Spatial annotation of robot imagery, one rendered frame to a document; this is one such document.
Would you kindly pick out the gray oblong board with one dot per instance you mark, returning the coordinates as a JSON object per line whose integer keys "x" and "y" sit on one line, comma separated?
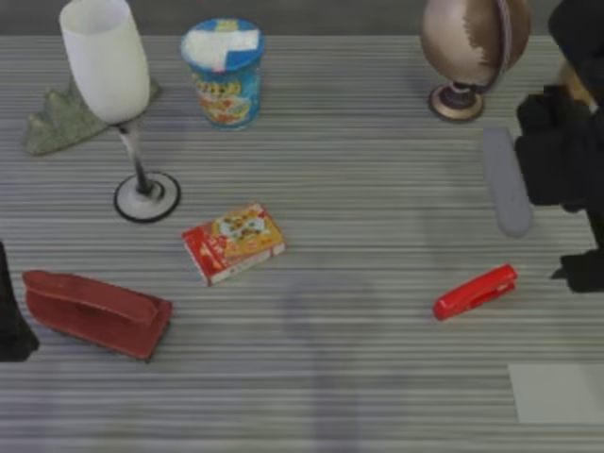
{"x": 507, "y": 181}

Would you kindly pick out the small red stapler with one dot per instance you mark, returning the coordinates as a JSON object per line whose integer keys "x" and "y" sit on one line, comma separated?
{"x": 474, "y": 293}

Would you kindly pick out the bronze desk globe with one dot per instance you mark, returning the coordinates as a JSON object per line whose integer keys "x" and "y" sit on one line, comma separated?
{"x": 467, "y": 42}

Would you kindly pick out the white goblet glass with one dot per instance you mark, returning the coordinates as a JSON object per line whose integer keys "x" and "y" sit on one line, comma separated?
{"x": 106, "y": 61}

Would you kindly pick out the red printed card box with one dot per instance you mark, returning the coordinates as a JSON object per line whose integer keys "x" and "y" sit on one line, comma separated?
{"x": 236, "y": 243}

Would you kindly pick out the gray striped tablecloth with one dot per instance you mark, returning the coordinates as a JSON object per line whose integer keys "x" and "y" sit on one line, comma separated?
{"x": 330, "y": 189}

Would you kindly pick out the blue instant noodle cup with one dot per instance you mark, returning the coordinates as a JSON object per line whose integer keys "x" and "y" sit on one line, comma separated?
{"x": 226, "y": 80}

